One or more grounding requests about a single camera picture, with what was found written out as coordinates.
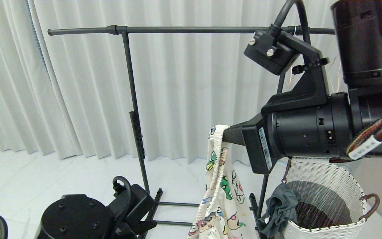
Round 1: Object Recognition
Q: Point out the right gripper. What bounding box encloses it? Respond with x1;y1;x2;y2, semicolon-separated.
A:
242;92;354;174

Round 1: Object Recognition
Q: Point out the cream printed garment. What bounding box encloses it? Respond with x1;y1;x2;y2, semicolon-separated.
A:
187;124;258;239

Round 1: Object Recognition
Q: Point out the white laundry basket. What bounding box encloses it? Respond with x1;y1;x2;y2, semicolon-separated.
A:
281;158;380;239

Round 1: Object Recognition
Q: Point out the black clothes rack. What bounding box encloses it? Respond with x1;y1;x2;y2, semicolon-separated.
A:
47;25;336;239

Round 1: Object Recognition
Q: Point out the dark grey garment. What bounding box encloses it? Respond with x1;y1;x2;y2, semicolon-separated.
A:
257;183;301;239

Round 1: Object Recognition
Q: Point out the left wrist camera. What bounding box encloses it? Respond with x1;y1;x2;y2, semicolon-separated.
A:
107;184;157;239

